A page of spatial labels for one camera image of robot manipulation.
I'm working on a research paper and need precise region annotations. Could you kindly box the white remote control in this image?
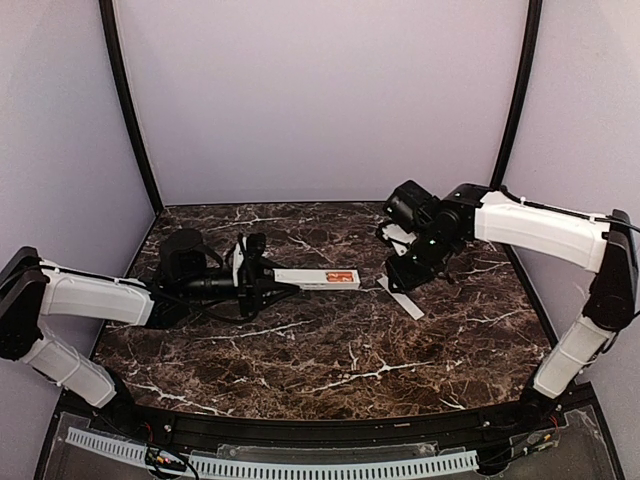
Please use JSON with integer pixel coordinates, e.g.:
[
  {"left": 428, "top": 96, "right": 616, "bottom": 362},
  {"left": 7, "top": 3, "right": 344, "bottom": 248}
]
[{"left": 273, "top": 268, "right": 361, "bottom": 291}]

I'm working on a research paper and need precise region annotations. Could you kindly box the white battery cover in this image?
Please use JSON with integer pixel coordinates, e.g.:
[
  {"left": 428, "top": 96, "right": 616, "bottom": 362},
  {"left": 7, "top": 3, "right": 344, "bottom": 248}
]
[{"left": 377, "top": 276, "right": 424, "bottom": 320}]

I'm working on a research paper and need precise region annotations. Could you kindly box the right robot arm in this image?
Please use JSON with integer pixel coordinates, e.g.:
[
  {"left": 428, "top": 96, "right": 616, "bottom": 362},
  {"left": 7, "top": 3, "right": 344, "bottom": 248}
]
[{"left": 376, "top": 180, "right": 639, "bottom": 401}]

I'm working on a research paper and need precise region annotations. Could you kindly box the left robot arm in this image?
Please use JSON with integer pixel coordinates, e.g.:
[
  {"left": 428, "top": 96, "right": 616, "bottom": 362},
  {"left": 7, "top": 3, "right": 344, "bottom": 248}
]
[{"left": 1, "top": 229, "right": 301, "bottom": 411}]

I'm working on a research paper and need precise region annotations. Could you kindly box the orange battery upper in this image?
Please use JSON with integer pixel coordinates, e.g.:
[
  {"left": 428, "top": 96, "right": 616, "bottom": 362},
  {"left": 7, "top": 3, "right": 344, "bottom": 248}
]
[{"left": 326, "top": 270, "right": 354, "bottom": 277}]

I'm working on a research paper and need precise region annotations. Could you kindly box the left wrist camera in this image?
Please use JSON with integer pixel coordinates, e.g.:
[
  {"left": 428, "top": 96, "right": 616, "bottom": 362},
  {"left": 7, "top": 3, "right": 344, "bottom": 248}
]
[{"left": 231, "top": 238, "right": 247, "bottom": 284}]

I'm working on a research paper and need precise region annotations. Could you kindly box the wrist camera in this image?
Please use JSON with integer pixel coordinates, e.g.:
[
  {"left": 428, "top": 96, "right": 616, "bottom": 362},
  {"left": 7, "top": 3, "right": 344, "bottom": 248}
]
[
  {"left": 231, "top": 238, "right": 247, "bottom": 284},
  {"left": 376, "top": 221, "right": 416, "bottom": 257}
]

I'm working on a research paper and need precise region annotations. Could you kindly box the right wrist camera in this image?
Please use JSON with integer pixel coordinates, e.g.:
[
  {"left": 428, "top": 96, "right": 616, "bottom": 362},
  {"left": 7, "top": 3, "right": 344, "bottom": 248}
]
[{"left": 376, "top": 221, "right": 416, "bottom": 257}]

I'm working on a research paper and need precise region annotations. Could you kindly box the black front rail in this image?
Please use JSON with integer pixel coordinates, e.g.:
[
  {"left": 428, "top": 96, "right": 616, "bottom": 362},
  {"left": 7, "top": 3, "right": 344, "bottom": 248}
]
[{"left": 59, "top": 389, "right": 596, "bottom": 456}]

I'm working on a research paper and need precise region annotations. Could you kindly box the white cable duct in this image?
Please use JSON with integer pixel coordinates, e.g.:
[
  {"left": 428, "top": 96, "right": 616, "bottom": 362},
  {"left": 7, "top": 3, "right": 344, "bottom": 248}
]
[{"left": 64, "top": 427, "right": 479, "bottom": 479}]

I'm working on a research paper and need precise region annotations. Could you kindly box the black frame post right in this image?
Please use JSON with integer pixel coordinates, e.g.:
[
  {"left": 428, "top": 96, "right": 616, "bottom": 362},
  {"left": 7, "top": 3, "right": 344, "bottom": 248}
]
[{"left": 489, "top": 0, "right": 543, "bottom": 190}]

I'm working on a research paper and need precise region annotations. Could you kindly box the black frame post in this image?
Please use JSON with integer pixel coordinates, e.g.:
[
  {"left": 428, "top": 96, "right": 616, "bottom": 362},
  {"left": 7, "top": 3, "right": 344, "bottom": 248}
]
[
  {"left": 489, "top": 0, "right": 543, "bottom": 190},
  {"left": 98, "top": 0, "right": 164, "bottom": 217}
]

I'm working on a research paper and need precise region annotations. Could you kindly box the black frame post left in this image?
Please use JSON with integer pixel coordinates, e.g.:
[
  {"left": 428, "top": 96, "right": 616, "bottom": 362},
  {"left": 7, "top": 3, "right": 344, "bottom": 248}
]
[{"left": 98, "top": 0, "right": 164, "bottom": 217}]

